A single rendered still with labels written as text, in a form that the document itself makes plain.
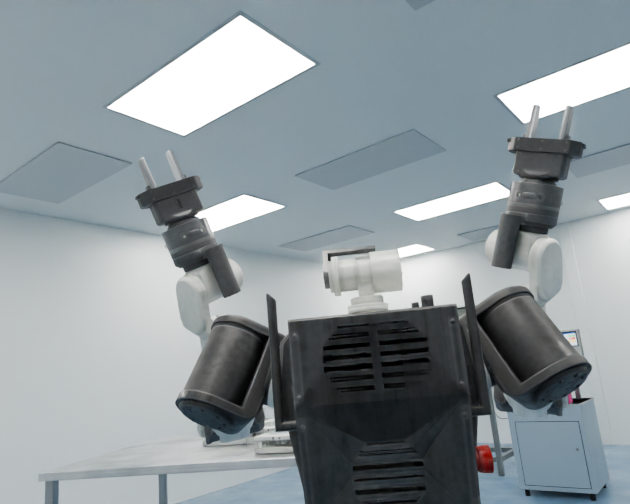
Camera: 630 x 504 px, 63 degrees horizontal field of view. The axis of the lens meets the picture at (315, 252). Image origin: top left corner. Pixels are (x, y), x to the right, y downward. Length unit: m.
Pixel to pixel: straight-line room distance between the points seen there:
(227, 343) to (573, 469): 4.49
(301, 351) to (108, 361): 5.08
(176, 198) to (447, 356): 0.58
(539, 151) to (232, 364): 0.63
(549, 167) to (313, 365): 0.57
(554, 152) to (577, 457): 4.24
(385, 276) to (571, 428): 4.31
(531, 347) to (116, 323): 5.20
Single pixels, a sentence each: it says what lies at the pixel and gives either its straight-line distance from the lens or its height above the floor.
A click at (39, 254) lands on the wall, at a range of 5.48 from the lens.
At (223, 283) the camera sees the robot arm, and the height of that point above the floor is 1.39.
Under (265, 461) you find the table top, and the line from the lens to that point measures 2.25.
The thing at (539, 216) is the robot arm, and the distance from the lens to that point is 0.96.
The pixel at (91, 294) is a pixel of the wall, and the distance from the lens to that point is 5.63.
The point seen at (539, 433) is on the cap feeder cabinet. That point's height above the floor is 0.53.
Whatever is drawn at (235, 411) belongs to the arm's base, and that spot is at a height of 1.18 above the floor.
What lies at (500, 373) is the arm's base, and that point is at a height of 1.20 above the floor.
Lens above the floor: 1.22
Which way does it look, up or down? 13 degrees up
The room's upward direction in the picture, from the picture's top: 5 degrees counter-clockwise
